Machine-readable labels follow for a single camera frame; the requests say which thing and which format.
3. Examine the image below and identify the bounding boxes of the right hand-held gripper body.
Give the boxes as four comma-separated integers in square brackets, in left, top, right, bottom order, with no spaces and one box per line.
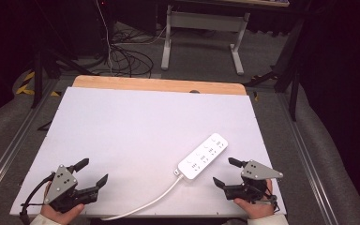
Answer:
[224,159,284,203]

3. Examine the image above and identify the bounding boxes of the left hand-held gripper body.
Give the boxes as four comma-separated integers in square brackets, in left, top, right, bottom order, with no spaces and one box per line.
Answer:
[43,164,99,214]

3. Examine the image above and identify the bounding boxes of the white power strip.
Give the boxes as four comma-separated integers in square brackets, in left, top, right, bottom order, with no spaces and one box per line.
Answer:
[177,132,229,181]

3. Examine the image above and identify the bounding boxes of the person's right hand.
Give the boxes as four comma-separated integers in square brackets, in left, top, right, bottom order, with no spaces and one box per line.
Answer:
[232,179,276,220]

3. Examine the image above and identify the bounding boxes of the person's left hand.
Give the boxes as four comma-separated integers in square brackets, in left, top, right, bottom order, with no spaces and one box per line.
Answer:
[39,183,85,225]

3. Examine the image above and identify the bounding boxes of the person's right sleeve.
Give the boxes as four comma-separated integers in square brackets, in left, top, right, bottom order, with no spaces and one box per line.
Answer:
[247,213,291,225]

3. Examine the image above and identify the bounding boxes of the person's sleeve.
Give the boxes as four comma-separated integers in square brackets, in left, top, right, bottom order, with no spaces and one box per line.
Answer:
[29,213,64,225]
[247,213,291,225]

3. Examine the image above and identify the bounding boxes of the person's left sleeve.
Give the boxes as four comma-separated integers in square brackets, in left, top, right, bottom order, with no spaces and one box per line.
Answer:
[29,213,64,225]

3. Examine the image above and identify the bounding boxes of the white board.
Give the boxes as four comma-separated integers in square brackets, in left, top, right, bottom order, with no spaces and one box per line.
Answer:
[9,86,287,218]

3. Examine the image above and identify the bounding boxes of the black stand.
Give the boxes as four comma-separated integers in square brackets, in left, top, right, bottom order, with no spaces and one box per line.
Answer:
[243,18,308,122]

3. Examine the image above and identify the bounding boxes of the wooden table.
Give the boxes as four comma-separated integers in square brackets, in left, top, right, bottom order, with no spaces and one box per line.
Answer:
[71,75,248,97]

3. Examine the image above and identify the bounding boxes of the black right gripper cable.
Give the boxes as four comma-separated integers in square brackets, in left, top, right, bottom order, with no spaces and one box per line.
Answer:
[252,187,281,214]

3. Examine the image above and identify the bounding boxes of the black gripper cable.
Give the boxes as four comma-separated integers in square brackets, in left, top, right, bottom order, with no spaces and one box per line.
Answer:
[252,187,281,214]
[19,172,56,225]

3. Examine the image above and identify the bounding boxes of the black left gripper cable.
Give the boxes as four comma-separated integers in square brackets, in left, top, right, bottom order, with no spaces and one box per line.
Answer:
[19,172,56,225]

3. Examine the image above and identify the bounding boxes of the white power strip cable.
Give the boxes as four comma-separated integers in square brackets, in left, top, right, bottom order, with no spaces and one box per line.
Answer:
[100,170,185,222]

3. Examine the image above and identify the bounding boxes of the black floor cables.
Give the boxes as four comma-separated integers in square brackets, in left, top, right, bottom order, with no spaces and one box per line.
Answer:
[107,27,155,79]

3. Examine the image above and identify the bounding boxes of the white hanging cable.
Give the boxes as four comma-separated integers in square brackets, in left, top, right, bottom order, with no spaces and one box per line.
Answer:
[95,0,114,76]

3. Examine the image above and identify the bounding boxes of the grey metal desk frame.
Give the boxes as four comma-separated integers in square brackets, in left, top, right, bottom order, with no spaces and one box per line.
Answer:
[160,4,251,77]

